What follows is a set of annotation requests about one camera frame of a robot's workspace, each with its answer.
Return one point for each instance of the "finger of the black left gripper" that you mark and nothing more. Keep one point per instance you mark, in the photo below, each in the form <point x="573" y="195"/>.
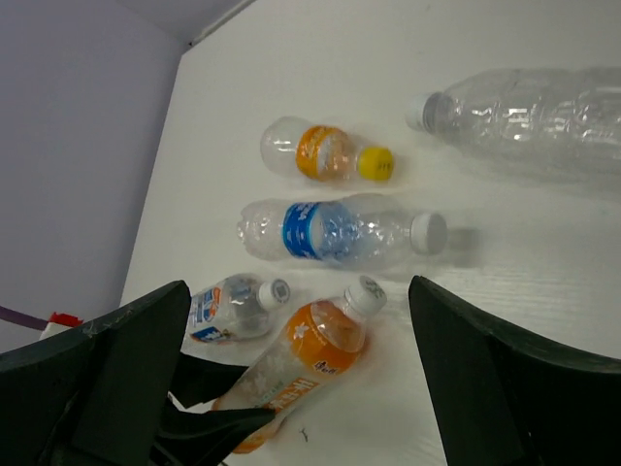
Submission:
<point x="204" y="439"/>
<point x="198" y="381"/>

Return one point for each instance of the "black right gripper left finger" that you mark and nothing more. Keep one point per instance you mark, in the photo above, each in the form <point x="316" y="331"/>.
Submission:
<point x="94" y="394"/>

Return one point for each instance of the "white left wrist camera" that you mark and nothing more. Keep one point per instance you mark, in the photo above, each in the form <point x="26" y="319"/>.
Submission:
<point x="59" y="323"/>

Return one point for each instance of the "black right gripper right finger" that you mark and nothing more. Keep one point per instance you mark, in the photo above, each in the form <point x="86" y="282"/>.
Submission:
<point x="504" y="395"/>

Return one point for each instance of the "small bottle yellow cap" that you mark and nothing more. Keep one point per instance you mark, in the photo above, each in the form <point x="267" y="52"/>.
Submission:
<point x="296" y="147"/>

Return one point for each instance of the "large clear unlabeled bottle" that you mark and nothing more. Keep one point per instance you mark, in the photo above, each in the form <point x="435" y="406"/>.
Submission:
<point x="547" y="123"/>

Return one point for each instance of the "large orange label bottle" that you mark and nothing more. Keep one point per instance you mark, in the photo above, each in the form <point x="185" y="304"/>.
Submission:
<point x="320" y="342"/>

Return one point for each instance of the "bottle blue orange white label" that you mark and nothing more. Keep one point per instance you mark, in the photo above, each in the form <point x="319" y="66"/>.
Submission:
<point x="241" y="307"/>

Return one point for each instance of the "clear bottle blue label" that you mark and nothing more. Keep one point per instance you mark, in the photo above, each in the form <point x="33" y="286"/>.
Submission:
<point x="364" y="232"/>

